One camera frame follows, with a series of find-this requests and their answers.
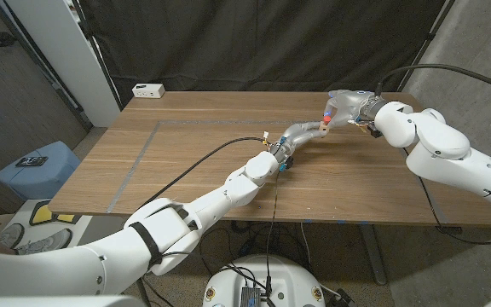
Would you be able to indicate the small wooden block with holes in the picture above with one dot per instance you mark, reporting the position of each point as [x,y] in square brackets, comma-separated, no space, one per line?
[324,127]

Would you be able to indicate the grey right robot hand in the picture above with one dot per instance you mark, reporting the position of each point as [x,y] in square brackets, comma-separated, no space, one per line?
[352,104]

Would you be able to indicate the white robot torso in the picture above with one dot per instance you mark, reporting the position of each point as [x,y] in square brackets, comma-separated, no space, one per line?
[288,281]

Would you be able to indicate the grey table leg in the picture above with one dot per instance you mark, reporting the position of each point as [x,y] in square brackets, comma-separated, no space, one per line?
[375,264]

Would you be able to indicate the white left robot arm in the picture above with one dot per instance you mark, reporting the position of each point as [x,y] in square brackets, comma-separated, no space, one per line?
[237,183]

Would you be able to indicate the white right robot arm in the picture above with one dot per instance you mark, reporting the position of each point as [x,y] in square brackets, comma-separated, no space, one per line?
[441,145]

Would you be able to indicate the red headed wooden screw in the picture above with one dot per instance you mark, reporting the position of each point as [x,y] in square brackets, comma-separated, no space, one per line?
[326,119]

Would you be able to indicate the blue plastic stool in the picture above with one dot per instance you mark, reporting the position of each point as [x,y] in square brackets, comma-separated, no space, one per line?
[36,179]

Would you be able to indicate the white board yellow black marking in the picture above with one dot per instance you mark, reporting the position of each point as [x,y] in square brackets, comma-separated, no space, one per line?
[43,213]

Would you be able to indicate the black plug beside torso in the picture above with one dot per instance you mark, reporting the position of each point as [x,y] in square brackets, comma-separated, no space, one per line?
[342,298]

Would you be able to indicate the black metal rail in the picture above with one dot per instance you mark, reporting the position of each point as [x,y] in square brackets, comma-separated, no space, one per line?
[58,87]

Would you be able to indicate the black backdrop curtain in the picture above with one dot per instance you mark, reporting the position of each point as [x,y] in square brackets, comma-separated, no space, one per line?
[262,42]

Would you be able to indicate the black floor bracket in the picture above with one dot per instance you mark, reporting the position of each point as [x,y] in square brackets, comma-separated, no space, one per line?
[449,229]

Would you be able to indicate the black backdrop stand pole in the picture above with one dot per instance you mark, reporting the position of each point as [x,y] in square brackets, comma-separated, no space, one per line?
[431,36]
[97,51]

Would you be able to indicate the white power strip box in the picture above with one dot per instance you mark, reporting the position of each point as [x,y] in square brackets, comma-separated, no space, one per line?
[148,90]

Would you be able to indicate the white wall panel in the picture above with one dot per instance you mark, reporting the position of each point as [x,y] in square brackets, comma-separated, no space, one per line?
[66,55]

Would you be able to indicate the black smartphone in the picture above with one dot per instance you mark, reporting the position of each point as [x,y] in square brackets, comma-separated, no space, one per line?
[31,161]

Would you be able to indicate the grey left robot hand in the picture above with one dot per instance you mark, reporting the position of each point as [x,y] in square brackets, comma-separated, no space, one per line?
[298,134]

